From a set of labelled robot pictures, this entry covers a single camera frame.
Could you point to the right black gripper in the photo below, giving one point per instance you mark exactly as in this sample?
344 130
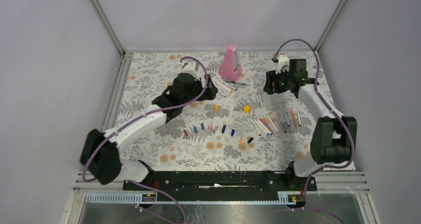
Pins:
272 77

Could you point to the dark green marker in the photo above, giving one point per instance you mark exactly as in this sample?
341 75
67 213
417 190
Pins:
237 83

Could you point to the purple capped white marker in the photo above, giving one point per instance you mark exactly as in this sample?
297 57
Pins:
265 127

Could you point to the magenta capped white marker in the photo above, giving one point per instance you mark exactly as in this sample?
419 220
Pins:
227 84

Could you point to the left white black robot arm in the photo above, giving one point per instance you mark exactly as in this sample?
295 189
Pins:
102 149

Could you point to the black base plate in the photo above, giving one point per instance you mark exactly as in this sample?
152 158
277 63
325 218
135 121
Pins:
224 186

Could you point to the pink translucent marker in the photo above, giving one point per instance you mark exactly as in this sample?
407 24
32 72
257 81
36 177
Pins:
268 126

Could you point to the pink metronome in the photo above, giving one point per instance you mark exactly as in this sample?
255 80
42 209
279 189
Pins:
231 67

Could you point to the floral table mat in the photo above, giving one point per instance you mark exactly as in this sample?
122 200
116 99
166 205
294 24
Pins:
167 148

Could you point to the dark blue capped marker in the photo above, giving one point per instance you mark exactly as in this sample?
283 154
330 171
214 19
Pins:
279 122

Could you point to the red brown capped marker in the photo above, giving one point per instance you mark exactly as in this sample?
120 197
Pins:
255 127

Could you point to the yellow cube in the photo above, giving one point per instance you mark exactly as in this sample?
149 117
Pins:
246 109

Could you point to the orange brown marker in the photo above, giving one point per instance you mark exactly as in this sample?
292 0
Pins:
294 118

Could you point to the grey white marker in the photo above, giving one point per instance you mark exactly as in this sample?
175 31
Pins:
272 123

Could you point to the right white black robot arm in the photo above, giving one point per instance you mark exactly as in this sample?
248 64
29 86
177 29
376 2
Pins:
333 141

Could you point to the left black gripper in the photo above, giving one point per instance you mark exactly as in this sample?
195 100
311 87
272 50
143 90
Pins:
210 92

